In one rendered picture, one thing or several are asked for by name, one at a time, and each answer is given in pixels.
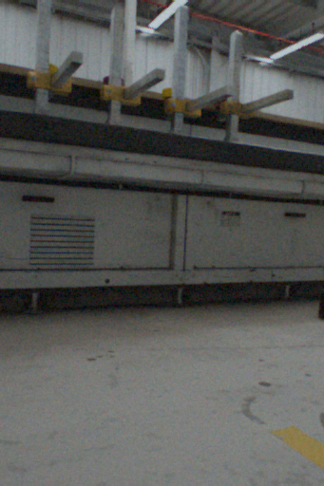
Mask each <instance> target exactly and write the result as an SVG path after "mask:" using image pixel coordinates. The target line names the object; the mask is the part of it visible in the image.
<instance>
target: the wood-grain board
mask: <svg viewBox="0 0 324 486"><path fill-rule="evenodd" d="M29 71H31V72H35V69H33V68H28V67H21V66H17V65H7V64H1V63H0V73H1V75H8V76H13V77H18V78H24V79H27V78H28V72H29ZM70 78H71V86H75V87H81V88H86V89H92V90H98V92H101V89H102V86H103V85H104V82H97V81H92V80H88V79H82V78H76V77H70ZM141 99H144V100H149V101H154V102H161V103H165V100H164V99H163V98H162V93H157V92H151V90H145V92H144V93H143V94H142V96H141ZM202 109H205V111H211V112H218V113H220V111H219V109H216V108H215V104H214V103H212V104H210V105H207V106H205V107H203V108H202ZM252 119H257V120H263V121H267V122H279V123H284V124H290V125H296V126H301V127H308V128H313V129H318V131H324V123H322V122H317V121H306V120H302V119H296V118H291V117H285V116H279V115H275V114H269V113H263V112H258V111H256V112H255V117H254V118H252Z"/></svg>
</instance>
